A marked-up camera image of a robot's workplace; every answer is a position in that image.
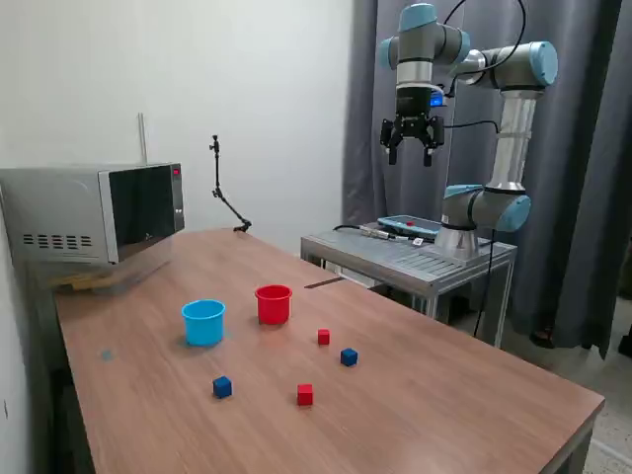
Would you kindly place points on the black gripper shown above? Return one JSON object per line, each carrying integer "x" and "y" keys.
{"x": 414, "y": 111}

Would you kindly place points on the blue cube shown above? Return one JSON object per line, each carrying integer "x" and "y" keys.
{"x": 349, "y": 357}
{"x": 222, "y": 387}

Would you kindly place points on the silver blue-capped robot arm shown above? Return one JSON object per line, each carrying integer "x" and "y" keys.
{"x": 513, "y": 133}

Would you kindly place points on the red plastic bin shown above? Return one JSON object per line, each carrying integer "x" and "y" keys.
{"x": 273, "y": 308}

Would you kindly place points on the light blue plastic bin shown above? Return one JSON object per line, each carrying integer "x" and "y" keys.
{"x": 203, "y": 323}

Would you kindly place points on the blue teach pendant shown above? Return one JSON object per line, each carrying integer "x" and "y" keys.
{"x": 410, "y": 224}

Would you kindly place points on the grey metal robot stand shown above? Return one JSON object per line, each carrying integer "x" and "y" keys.
{"x": 395, "y": 257}

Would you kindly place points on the thin dark metal strip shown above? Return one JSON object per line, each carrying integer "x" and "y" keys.
{"x": 323, "y": 283}

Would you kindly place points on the dark grey curtain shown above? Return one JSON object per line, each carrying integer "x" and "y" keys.
{"x": 568, "y": 197}

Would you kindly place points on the red cube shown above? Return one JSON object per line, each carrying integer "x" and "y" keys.
{"x": 305, "y": 395}
{"x": 323, "y": 337}

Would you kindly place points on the white vertical rod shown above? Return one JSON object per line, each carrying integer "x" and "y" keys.
{"x": 142, "y": 138}

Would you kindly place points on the clear plastic container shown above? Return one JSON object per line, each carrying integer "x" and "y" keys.
{"x": 126, "y": 279}

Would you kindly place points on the silver microwave oven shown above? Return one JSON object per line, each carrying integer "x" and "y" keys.
{"x": 59, "y": 207}

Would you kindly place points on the wooden sticks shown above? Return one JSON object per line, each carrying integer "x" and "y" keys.
{"x": 79, "y": 284}

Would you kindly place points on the blue-lit wrist camera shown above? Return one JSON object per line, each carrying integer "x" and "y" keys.
{"x": 437, "y": 100}

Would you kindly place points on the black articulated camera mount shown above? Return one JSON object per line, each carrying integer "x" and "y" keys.
{"x": 217, "y": 168}

